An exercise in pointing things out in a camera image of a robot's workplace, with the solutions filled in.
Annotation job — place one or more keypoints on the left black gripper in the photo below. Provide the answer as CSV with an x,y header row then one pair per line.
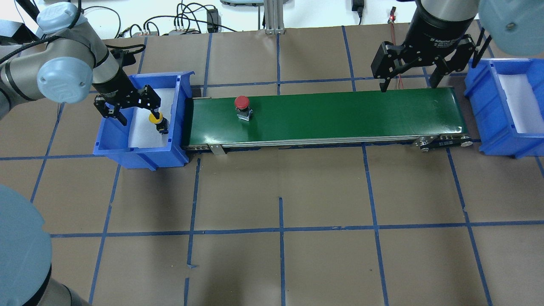
x,y
114,88

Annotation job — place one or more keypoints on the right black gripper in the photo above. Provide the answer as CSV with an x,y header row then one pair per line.
x,y
435,30

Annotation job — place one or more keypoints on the yellow push button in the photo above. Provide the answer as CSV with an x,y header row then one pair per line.
x,y
159,122

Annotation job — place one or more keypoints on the red push button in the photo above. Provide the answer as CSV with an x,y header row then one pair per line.
x,y
242,108

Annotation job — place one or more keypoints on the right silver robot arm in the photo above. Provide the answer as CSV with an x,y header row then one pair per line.
x,y
512,24

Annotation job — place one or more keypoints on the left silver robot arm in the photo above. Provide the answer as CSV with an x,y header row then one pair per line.
x,y
62,67

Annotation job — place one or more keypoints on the left blue plastic bin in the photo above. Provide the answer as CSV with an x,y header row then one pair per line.
x,y
138,144

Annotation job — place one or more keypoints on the blue plastic bin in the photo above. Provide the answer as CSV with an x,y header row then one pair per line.
x,y
138,144
506,96

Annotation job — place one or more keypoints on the green conveyor belt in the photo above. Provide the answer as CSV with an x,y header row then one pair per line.
x,y
429,118

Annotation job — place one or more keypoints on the right blue plastic bin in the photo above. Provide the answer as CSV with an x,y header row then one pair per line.
x,y
506,96

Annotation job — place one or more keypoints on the black power adapter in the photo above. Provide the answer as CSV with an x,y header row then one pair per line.
x,y
213,20

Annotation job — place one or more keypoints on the brown paper table mat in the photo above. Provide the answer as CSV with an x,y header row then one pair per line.
x,y
362,225

